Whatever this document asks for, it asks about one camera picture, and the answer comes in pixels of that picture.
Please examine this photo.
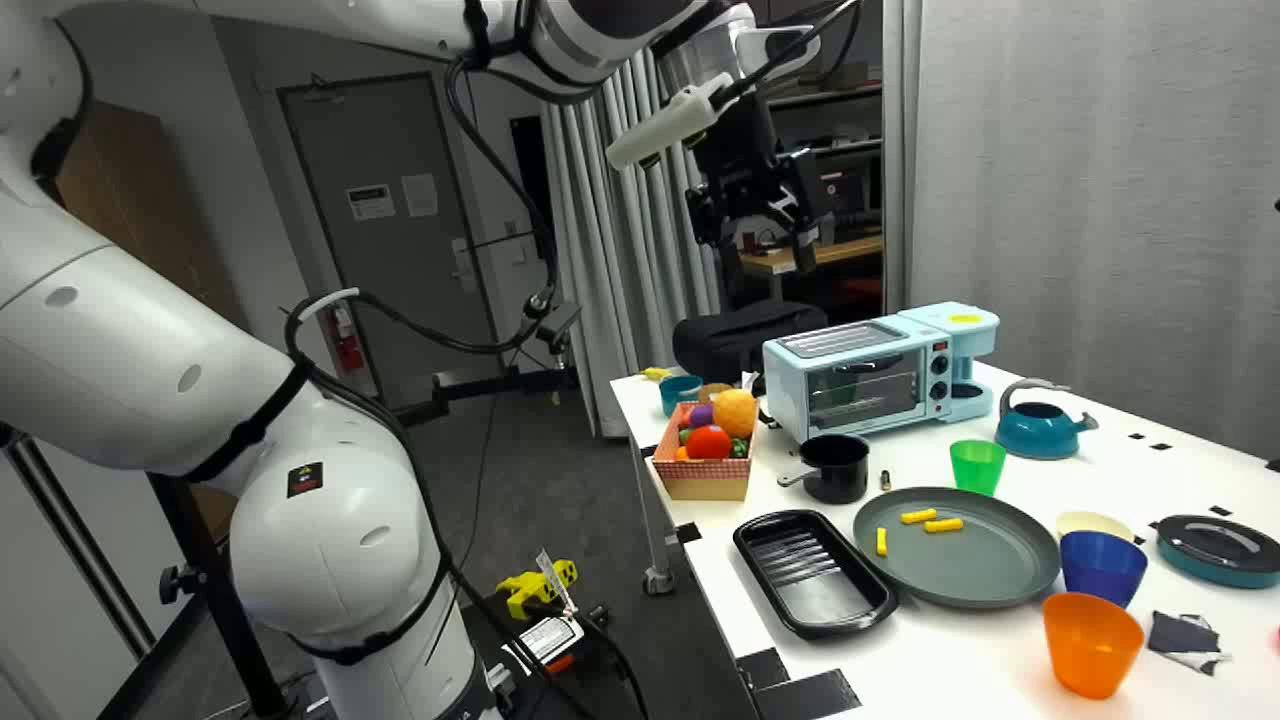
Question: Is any teal plastic cup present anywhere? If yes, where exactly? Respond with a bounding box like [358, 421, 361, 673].
[655, 373, 710, 416]

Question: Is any teal pan with lid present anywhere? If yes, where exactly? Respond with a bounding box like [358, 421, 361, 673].
[1151, 514, 1280, 592]

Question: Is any grey pleated curtain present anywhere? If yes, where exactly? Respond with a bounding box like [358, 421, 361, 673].
[537, 47, 731, 443]

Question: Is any red fire extinguisher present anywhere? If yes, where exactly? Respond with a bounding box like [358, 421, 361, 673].
[331, 304, 371, 382]

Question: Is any black bag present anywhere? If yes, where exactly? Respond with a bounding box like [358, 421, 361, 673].
[671, 296, 831, 386]

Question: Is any grey door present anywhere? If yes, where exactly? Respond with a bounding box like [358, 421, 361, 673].
[277, 74, 505, 408]

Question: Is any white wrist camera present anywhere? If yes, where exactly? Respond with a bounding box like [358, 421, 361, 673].
[604, 74, 739, 174]

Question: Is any wooden fruit crate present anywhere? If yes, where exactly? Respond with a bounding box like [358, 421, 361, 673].
[648, 421, 756, 503]

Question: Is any light blue toy oven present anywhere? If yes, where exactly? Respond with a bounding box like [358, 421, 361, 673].
[761, 301, 1004, 450]

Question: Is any orange plastic cup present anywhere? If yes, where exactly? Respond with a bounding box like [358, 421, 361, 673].
[1042, 587, 1148, 706]

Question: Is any black toy pot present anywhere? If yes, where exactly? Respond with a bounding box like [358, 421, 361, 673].
[798, 431, 875, 510]

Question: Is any cream plastic cup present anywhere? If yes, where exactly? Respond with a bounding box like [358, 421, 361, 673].
[1056, 510, 1136, 546]

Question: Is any orange toy fruit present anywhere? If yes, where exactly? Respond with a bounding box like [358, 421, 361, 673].
[710, 386, 765, 443]

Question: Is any grey round plate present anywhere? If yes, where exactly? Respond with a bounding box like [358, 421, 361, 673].
[853, 486, 1064, 617]

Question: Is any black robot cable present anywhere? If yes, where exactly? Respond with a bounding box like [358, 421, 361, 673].
[279, 63, 579, 403]

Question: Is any background storage shelf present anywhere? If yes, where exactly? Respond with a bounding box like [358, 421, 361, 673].
[765, 74, 891, 314]

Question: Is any yellow floor clamp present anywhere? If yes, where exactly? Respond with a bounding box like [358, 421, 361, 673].
[492, 556, 584, 626]

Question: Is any black tripod stand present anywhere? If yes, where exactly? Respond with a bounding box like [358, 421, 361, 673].
[97, 473, 294, 720]

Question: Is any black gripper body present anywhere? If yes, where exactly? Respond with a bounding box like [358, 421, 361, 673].
[683, 92, 831, 254]

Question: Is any red toy tomato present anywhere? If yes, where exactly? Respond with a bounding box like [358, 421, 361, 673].
[683, 421, 735, 463]

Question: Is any green plastic cup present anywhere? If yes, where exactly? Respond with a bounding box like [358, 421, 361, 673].
[948, 437, 1010, 499]

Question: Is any blue plastic cup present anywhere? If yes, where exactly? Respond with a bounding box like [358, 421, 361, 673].
[1056, 528, 1151, 612]

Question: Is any white curtain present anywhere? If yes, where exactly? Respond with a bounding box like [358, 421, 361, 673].
[906, 0, 1280, 457]

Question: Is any black plastic tray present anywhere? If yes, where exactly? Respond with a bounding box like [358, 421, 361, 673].
[729, 503, 906, 639]

